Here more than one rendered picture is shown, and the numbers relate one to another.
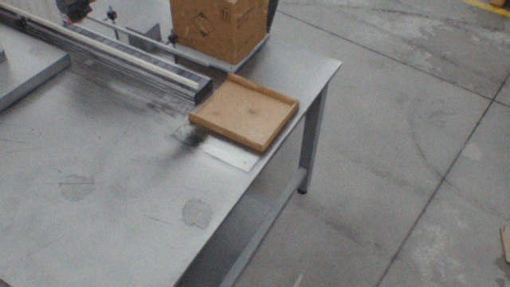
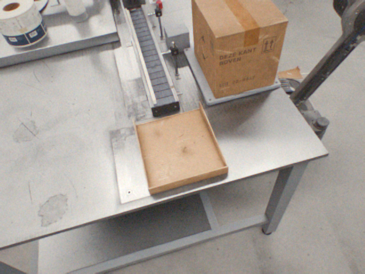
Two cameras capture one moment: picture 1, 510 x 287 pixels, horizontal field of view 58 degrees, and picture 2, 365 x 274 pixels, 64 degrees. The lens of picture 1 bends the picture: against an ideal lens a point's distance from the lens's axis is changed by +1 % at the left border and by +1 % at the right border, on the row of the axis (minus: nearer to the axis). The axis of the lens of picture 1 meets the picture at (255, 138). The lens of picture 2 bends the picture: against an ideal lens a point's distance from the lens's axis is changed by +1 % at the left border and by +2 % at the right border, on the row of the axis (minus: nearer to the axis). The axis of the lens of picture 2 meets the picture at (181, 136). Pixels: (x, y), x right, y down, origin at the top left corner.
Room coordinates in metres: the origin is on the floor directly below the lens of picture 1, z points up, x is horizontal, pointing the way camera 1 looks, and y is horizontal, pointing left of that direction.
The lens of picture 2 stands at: (0.83, -0.44, 1.66)
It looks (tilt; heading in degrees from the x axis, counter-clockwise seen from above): 52 degrees down; 52
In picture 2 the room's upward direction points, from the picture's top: 8 degrees counter-clockwise
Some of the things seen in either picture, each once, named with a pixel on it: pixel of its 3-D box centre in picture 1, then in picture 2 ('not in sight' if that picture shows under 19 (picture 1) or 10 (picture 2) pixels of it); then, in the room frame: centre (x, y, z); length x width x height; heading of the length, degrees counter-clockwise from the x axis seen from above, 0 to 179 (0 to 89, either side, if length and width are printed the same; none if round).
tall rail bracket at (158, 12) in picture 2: (110, 26); (155, 22); (1.56, 0.59, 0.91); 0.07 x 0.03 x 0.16; 151
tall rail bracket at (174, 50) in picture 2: (170, 51); (170, 60); (1.42, 0.33, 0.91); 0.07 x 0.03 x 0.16; 151
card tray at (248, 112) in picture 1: (244, 109); (177, 144); (1.18, 0.04, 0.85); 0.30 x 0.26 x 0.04; 61
